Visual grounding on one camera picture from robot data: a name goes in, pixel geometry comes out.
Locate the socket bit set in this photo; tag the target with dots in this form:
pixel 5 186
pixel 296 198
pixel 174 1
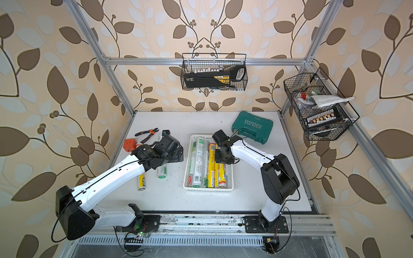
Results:
pixel 322 119

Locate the white green wrap roll long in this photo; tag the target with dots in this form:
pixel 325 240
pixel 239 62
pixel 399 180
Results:
pixel 198 166

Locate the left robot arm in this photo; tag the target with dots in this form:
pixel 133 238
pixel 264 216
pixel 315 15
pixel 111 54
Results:
pixel 77 208

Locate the white wrap roll red label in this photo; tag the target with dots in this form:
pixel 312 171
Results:
pixel 191 164

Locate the yellow wrap roll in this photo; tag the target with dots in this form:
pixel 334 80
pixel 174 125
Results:
pixel 141 182
pixel 211 166
pixel 216 175
pixel 222 178

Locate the red cube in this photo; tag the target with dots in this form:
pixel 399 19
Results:
pixel 130 145

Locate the white paper bundle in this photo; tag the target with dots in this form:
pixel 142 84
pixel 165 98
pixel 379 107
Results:
pixel 328 100

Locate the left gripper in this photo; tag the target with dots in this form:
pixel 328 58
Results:
pixel 174 149

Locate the orange black pliers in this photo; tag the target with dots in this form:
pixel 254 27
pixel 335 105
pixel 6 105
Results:
pixel 149 133

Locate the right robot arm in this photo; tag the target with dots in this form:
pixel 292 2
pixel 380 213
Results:
pixel 279 179

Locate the white plastic basket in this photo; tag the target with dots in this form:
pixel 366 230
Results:
pixel 210 140

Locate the right wire basket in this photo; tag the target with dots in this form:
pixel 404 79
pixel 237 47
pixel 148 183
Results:
pixel 321 108

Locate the wire basket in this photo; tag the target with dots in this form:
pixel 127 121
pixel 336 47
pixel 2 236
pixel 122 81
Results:
pixel 321 108
pixel 204 60

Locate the back wire basket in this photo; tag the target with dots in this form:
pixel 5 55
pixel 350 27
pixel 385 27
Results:
pixel 204 60

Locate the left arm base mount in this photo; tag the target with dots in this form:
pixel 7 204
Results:
pixel 145 224

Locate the green tool case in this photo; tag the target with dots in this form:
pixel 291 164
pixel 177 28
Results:
pixel 253 127

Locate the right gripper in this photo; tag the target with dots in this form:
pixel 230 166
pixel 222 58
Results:
pixel 218 159

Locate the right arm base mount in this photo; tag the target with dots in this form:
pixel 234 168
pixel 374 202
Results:
pixel 258 224

